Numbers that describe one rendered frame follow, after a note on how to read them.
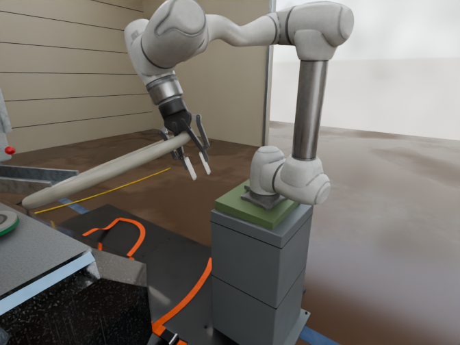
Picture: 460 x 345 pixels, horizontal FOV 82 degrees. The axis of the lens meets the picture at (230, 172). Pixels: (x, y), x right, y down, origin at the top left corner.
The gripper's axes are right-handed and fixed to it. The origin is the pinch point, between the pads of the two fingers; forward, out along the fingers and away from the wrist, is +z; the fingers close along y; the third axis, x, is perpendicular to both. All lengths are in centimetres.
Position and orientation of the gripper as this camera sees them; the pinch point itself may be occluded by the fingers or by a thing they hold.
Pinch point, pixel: (198, 165)
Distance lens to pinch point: 80.5
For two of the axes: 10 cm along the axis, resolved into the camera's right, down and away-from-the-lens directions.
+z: 3.7, 9.0, 2.2
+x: -0.1, 2.4, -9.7
